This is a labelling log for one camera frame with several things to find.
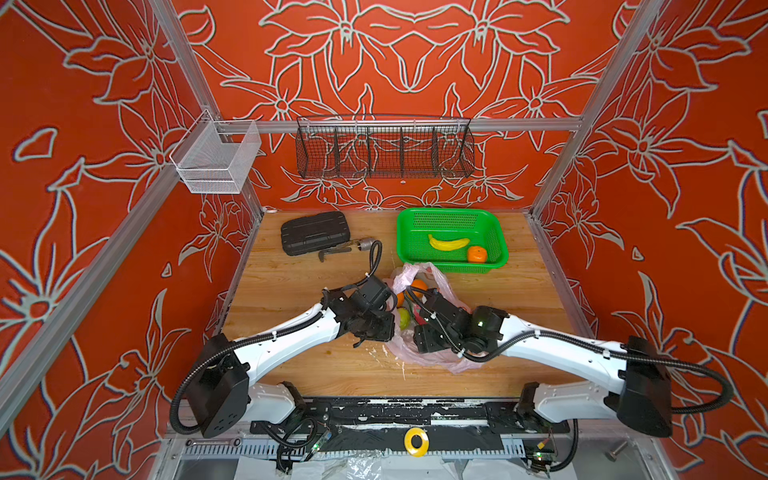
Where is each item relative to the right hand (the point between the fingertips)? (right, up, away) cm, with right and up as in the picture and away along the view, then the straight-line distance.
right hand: (421, 336), depth 77 cm
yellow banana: (+14, +24, +29) cm, 40 cm away
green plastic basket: (+27, +31, +32) cm, 52 cm away
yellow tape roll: (-1, -23, -9) cm, 25 cm away
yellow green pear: (-4, +3, +5) cm, 8 cm away
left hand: (-7, +1, +1) cm, 7 cm away
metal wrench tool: (-18, +24, +32) cm, 44 cm away
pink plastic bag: (-4, +15, -12) cm, 20 cm away
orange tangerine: (+22, +21, +23) cm, 38 cm away
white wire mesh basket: (-64, +52, +15) cm, 84 cm away
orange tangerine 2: (+2, +12, +15) cm, 19 cm away
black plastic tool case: (-38, +28, +28) cm, 54 cm away
